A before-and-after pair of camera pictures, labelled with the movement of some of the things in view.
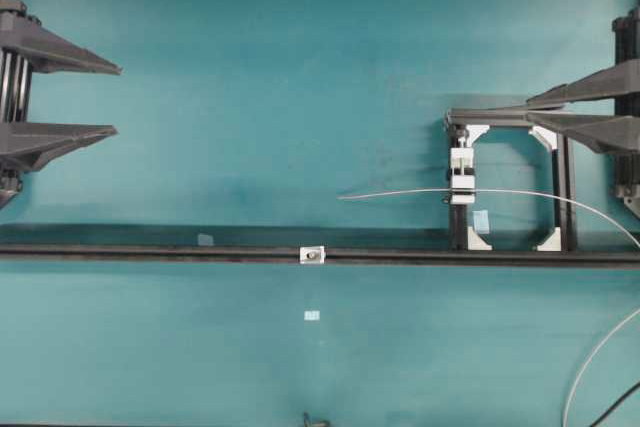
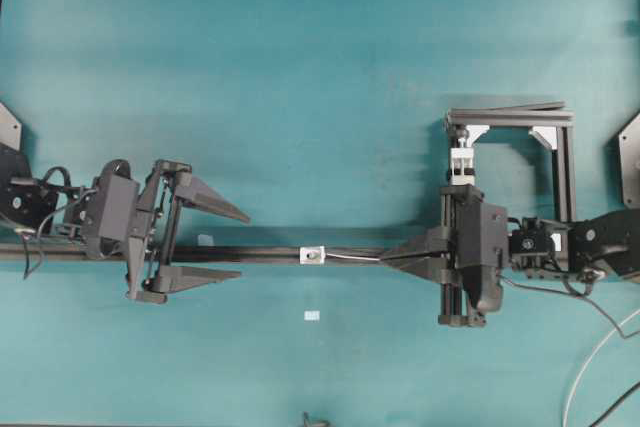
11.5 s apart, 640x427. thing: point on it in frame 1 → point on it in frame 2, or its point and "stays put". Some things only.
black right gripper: (619, 133) → (460, 207)
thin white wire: (583, 203) → (580, 361)
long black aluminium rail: (315, 252) stays put
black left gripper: (26, 46) → (149, 251)
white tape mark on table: (312, 315) stays put
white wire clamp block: (462, 185) stays put
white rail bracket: (312, 255) stays put
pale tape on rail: (205, 240) stays put
